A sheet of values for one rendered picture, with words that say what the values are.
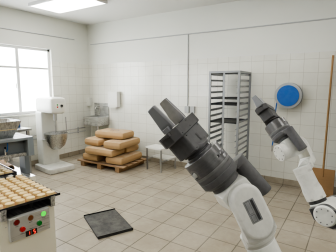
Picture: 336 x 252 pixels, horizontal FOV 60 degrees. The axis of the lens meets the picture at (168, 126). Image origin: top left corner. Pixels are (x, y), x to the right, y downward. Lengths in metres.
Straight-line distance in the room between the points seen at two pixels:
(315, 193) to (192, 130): 0.71
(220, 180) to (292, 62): 4.45
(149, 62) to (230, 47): 1.75
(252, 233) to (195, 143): 0.20
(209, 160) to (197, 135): 0.06
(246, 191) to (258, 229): 0.08
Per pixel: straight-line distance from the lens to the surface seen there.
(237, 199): 0.59
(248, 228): 0.61
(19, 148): 2.77
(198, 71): 5.49
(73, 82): 6.99
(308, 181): 1.21
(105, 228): 3.53
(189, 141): 0.58
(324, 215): 1.19
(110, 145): 5.56
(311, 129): 4.96
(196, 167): 0.59
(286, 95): 4.83
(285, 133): 1.20
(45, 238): 2.17
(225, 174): 0.59
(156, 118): 0.60
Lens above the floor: 1.61
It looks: 8 degrees down
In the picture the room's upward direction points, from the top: straight up
